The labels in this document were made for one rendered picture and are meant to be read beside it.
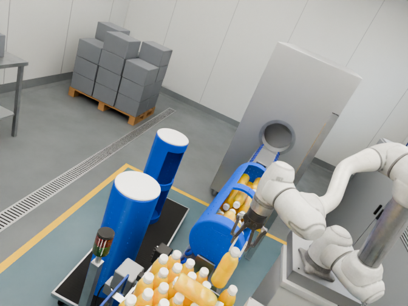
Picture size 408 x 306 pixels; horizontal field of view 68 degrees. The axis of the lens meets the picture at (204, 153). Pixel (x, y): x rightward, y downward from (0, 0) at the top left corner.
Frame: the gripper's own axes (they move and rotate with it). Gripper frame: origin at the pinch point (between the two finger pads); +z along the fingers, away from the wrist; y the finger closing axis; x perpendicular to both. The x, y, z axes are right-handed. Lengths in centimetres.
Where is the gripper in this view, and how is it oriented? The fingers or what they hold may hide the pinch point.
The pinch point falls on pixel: (238, 246)
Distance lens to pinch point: 131.3
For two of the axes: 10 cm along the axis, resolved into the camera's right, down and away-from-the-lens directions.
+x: -3.6, 3.0, -8.8
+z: -3.5, 8.3, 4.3
